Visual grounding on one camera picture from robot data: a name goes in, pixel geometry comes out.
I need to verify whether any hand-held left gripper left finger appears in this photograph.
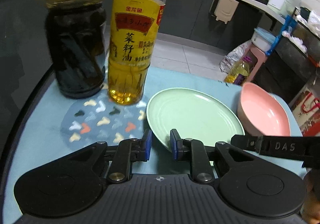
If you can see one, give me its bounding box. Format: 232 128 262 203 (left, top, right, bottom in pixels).
82 129 153 183

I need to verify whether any pink plastic stool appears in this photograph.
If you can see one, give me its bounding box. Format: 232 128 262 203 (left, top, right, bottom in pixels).
246 46 267 82

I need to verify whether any black storage rack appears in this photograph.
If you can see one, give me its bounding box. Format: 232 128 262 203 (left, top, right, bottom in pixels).
255 7 320 105

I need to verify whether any pink bowl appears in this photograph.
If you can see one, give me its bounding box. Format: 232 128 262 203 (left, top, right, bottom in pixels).
237 82 292 137

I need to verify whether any red gift bag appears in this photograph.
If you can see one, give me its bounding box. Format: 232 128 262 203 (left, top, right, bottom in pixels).
291 89 320 137

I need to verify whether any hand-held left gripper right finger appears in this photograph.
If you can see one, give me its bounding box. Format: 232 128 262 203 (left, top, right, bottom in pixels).
170 129 243 183

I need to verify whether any yellow label oil bottle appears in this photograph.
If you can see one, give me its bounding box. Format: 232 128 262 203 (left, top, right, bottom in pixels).
107 0 173 106

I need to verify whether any beige hanging trash bin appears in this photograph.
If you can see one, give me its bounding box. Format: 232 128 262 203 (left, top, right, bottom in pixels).
209 0 239 23

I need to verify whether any dark vinegar bottle green label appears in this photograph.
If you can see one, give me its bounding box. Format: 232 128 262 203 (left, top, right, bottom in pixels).
44 0 110 100

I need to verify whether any person's right hand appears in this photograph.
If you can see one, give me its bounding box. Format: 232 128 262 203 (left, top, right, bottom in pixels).
302 168 320 224

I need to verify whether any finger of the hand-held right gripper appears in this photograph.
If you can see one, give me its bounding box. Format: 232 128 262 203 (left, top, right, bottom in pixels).
230 134 262 152

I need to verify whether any white kitchen appliance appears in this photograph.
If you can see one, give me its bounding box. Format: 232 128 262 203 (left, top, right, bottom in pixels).
267 0 287 12

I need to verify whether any light green plate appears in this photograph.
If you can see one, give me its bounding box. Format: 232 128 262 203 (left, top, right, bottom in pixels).
146 88 245 167

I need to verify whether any white plastic bag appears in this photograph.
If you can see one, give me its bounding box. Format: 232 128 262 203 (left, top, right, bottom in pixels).
295 11 320 32
281 31 308 53

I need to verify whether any large oil bottle purple label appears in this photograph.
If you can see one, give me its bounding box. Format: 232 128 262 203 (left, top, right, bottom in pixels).
225 56 252 86

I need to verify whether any blue patterned round mat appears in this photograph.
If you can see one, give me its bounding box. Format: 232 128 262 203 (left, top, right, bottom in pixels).
61 98 150 150

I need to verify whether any silver plastic bag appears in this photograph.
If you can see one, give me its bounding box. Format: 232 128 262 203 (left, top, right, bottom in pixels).
219 44 250 73

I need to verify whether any white container blue lid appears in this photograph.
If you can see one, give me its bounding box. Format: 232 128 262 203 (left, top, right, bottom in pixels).
251 28 275 52

